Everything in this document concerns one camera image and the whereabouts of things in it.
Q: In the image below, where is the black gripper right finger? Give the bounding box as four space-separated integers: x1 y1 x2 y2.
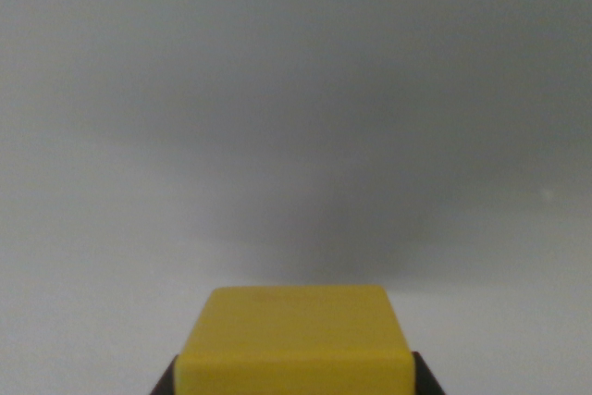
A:
410 351 448 395

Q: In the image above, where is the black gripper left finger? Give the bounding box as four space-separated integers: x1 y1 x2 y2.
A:
148 353 180 395

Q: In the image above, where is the yellow cube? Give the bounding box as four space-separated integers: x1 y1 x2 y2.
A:
173 284 415 395

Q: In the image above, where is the grey plastic bin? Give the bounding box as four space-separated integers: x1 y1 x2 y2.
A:
0 0 592 395

